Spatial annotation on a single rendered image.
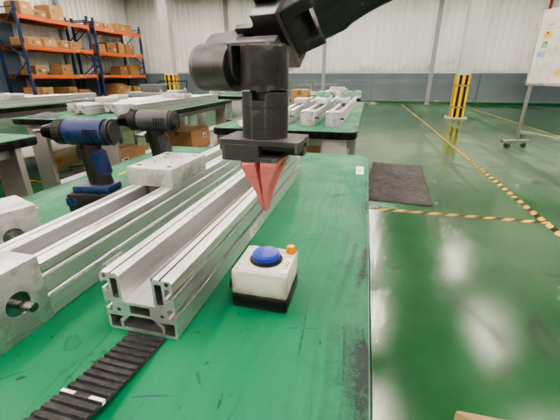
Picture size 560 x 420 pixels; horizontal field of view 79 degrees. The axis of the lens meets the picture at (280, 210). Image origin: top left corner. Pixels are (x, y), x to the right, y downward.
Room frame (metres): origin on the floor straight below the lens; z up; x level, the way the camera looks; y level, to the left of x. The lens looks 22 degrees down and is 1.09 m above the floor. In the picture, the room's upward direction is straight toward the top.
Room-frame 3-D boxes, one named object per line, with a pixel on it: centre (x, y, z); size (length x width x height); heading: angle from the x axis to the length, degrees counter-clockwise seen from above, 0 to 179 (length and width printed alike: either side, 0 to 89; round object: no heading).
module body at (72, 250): (0.78, 0.26, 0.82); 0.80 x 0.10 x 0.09; 166
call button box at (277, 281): (0.43, 0.03, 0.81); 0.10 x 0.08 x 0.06; 76
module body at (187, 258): (0.74, 0.08, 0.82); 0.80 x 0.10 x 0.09; 166
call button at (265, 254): (0.43, 0.02, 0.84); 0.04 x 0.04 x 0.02
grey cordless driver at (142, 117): (1.00, 0.39, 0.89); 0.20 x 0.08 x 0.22; 85
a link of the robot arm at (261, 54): (0.44, 0.02, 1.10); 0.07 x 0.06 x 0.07; 57
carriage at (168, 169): (0.78, 0.26, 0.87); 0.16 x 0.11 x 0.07; 166
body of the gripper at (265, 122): (0.44, 0.02, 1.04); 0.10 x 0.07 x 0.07; 75
